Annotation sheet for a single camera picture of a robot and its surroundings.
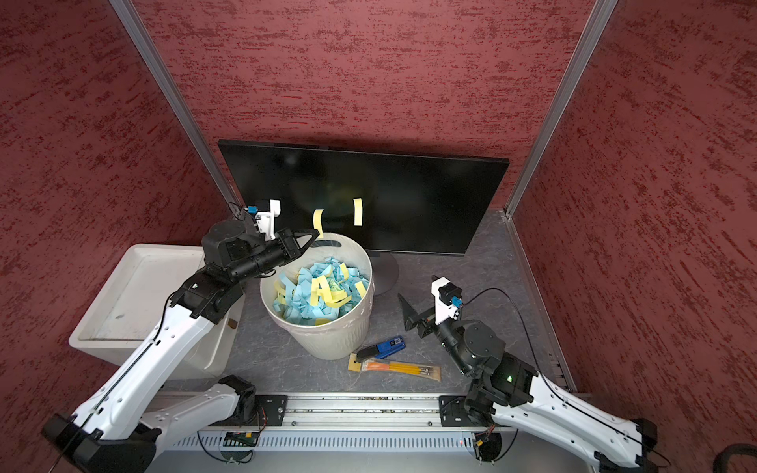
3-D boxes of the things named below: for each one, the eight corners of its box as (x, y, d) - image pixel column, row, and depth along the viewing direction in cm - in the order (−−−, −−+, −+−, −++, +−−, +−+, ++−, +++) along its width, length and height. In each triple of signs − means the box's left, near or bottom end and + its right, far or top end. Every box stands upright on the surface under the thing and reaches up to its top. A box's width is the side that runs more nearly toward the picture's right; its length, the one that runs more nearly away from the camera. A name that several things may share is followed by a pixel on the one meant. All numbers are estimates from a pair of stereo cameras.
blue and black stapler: (356, 367, 83) (355, 362, 80) (353, 355, 85) (352, 350, 82) (404, 349, 86) (405, 344, 83) (400, 339, 88) (401, 334, 85)
